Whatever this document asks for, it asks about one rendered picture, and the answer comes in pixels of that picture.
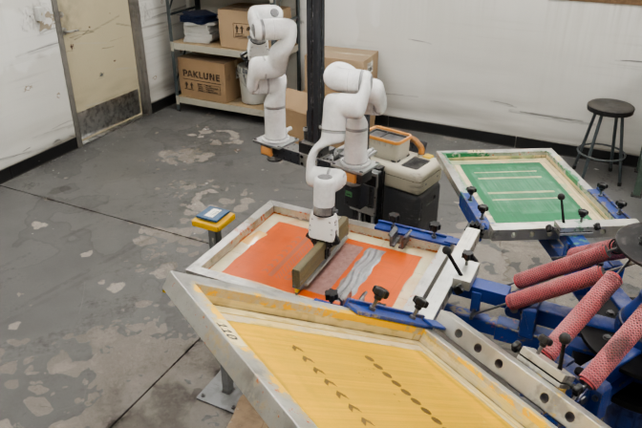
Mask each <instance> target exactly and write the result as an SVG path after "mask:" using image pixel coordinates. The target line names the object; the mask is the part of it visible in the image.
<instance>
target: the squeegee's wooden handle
mask: <svg viewBox="0 0 642 428"><path fill-rule="evenodd" d="M348 234H349V218H348V217H345V216H342V217H341V218H340V219H339V220H338V238H339V240H340V241H341V240H342V239H343V238H344V237H345V236H348ZM325 249H326V242H325V241H321V240H319V241H318V242H317V244H316V245H315V246H314V247H313V248H312V249H311V250H310V251H309V252H308V253H307V254H306V255H305V256H304V258H303V259H302V260H301V261H300V262H299V263H298V264H297V265H296V266H295V267H294V268H293V269H292V271H291V276H292V287H293V288H294V289H301V288H302V287H303V286H304V283H305V282H306V281H307V280H308V278H309V277H310V276H311V275H312V274H313V273H314V271H315V270H316V269H317V268H318V267H319V266H320V264H321V263H322V262H323V261H324V260H325Z"/></svg>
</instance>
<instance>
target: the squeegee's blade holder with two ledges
mask: <svg viewBox="0 0 642 428"><path fill-rule="evenodd" d="M348 239H349V236H345V237H344V238H343V239H342V240H341V241H340V244H339V245H337V246H336V247H335V248H334V249H333V251H332V252H331V256H330V257H329V258H328V259H327V260H326V259H325V260H324V261H323V262H322V263H321V264H320V266H319V267H318V268H317V269H316V270H315V271H314V273H313V274H312V275H311V276H310V277H309V278H308V280H307V281H306V282H305V283H304V286H308V285H309V284H310V283H311V281H312V280H313V279H314V278H315V277H316V276H317V274H318V273H319V272H320V271H321V270H322V269H323V267H324V266H325V265H326V264H327V263H328V261H329V260H330V259H331V258H332V257H333V255H334V254H335V253H336V252H337V251H338V250H339V248H340V247H342V246H343V245H344V244H345V242H346V241H347V240H348Z"/></svg>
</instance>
